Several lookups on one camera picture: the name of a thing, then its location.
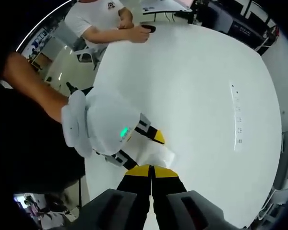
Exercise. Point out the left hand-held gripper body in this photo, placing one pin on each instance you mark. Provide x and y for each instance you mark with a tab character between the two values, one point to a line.
103	119

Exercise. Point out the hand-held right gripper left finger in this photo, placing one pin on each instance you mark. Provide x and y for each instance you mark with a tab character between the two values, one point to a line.
134	191

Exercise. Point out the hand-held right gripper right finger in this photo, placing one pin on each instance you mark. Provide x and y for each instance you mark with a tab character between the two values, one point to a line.
168	189

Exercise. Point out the white pump bottle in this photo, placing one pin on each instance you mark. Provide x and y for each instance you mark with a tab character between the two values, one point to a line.
156	153

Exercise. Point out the white chair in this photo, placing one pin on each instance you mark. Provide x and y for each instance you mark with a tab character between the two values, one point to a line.
84	54

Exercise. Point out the white power strip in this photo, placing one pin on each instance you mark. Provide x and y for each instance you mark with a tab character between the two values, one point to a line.
238	129

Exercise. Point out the black rounded device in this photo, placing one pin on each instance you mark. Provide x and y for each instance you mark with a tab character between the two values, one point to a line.
150	28

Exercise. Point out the black laptop stand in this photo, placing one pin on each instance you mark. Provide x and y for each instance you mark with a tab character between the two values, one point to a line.
170	16

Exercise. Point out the open laptop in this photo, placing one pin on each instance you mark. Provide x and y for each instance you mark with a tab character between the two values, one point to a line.
165	6

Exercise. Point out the black workstation frame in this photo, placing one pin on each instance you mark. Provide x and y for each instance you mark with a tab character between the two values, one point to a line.
230	21

